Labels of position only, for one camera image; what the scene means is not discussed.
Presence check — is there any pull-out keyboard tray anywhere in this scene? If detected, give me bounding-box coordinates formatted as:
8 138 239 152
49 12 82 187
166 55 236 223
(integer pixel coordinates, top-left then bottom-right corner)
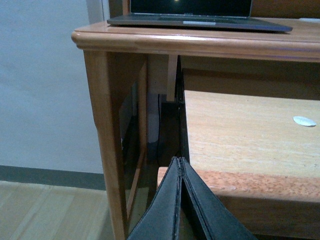
156 68 320 240

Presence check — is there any grey laptop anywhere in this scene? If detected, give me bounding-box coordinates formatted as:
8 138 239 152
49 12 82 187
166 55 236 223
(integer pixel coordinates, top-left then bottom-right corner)
107 0 293 33

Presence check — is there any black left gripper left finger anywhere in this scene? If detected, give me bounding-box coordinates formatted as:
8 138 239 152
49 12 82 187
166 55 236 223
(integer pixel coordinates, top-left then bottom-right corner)
127 157 181 240

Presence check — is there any wooden desk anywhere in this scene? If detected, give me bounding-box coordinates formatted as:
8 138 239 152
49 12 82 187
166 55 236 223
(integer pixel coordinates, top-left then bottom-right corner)
71 19 320 240

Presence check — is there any white round sticker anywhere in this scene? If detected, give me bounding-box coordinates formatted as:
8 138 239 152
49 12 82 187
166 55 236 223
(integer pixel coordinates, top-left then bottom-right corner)
292 116 317 127

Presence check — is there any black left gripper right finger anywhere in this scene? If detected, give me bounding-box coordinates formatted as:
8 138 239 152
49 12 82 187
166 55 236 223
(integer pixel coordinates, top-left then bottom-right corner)
178 157 256 240

